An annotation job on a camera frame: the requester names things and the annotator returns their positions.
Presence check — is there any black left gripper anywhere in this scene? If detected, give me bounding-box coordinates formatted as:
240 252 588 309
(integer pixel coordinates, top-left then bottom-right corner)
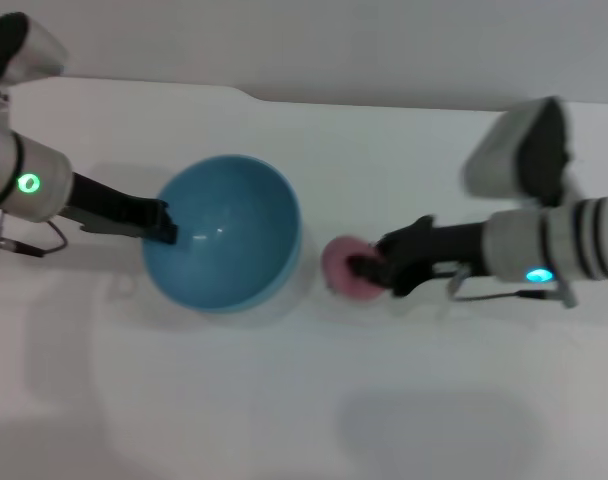
57 170 180 246

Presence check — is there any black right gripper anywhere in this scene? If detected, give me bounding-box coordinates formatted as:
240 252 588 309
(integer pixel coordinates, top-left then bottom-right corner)
345 214 491 300

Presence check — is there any pink toy peach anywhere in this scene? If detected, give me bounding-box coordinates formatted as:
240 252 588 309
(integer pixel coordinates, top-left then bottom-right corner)
320 235 386 302

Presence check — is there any blue bowl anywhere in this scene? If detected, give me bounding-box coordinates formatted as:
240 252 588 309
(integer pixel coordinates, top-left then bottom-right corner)
141 154 304 316

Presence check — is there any right arm cable with silver plug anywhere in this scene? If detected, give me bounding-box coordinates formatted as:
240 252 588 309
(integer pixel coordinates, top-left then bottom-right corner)
450 266 579 308

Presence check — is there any black and white right wrist camera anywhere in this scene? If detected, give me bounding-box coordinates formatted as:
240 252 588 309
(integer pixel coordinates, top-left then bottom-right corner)
462 96 579 207

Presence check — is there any black and white wrist camera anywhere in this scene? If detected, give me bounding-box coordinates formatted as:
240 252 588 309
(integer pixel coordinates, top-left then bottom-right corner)
462 96 579 207
0 11 68 87

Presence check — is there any black and white left wrist camera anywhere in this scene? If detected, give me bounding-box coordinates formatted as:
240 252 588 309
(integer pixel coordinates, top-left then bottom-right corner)
0 11 68 87

